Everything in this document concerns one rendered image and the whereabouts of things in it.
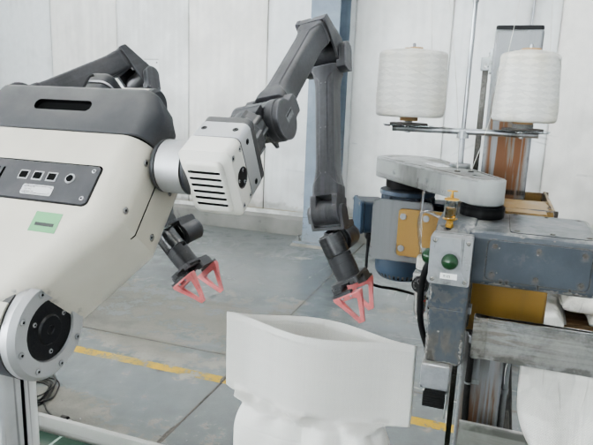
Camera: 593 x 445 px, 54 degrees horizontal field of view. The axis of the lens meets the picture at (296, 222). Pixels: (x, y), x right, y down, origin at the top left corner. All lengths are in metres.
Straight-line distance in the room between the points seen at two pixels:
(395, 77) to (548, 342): 0.67
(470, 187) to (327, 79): 0.41
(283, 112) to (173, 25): 6.32
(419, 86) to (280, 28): 5.44
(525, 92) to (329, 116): 0.43
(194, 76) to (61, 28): 1.99
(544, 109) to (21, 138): 1.04
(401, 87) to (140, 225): 0.70
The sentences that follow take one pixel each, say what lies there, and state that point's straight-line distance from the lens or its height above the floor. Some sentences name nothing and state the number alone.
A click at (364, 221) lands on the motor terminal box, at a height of 1.25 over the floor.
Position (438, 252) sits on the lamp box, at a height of 1.30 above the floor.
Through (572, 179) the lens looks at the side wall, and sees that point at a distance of 6.34.
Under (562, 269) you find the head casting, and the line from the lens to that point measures 1.14.
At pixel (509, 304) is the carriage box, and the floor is 1.11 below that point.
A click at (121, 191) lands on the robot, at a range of 0.94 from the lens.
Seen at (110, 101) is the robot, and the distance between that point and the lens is 1.06.
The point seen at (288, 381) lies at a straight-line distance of 1.43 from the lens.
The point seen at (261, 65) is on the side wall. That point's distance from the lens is 6.81.
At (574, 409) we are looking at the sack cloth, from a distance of 1.41.
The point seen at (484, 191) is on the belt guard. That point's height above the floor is 1.40.
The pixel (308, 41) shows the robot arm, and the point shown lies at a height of 1.68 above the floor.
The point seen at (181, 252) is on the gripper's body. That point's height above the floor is 1.18.
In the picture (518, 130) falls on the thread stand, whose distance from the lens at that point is 1.40.
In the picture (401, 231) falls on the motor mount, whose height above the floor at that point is 1.24.
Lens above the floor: 1.56
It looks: 12 degrees down
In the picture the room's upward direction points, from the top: 2 degrees clockwise
